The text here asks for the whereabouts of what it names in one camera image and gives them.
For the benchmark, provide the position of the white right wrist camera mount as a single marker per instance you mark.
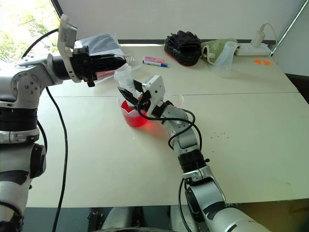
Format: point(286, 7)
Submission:
point(155, 89)

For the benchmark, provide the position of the white power strip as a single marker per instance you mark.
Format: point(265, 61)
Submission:
point(253, 50)

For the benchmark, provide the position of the green cloth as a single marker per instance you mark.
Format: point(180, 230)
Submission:
point(214, 47)

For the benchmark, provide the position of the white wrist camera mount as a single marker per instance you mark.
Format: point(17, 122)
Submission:
point(67, 36)
point(155, 89)

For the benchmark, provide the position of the small orange piece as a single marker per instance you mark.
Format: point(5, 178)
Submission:
point(257, 61)
point(267, 62)

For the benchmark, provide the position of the grey window frame bar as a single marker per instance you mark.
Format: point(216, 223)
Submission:
point(292, 21)

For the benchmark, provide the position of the pink eraser block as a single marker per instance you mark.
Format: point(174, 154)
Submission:
point(152, 58)

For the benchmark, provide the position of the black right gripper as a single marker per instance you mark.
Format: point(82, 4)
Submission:
point(143, 102)

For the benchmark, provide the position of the black red work gloves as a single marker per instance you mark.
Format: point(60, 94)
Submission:
point(183, 48)

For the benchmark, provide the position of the clear plastic measuring jug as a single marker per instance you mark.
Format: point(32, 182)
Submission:
point(223, 65)

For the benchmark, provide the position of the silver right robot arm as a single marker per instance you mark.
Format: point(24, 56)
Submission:
point(188, 142)

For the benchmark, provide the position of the empty clear plastic cup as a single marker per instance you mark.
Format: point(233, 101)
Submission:
point(177, 99)

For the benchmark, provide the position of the clear cup with red liquid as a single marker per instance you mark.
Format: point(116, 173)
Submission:
point(135, 120)

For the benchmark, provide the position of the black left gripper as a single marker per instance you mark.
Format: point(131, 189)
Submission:
point(82, 62)

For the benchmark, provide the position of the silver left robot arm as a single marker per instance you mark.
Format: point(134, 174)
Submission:
point(23, 84)

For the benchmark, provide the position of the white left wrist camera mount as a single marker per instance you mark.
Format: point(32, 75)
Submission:
point(67, 36)

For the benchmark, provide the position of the clear plastic bag dark contents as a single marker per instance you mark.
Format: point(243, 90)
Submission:
point(103, 42)

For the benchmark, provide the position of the white marker blue cap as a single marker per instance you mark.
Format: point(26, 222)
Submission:
point(154, 63)

